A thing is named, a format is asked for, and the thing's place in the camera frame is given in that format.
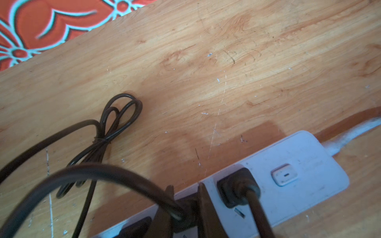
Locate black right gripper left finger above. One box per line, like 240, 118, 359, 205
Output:
144, 185, 174, 238

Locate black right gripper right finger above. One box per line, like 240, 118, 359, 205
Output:
197, 182, 228, 238

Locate black dryer power cables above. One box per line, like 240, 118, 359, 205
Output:
0, 93, 276, 238

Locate white power strip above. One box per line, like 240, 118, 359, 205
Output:
92, 130, 350, 238

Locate white power strip cable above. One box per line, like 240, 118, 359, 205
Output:
321, 116, 381, 157

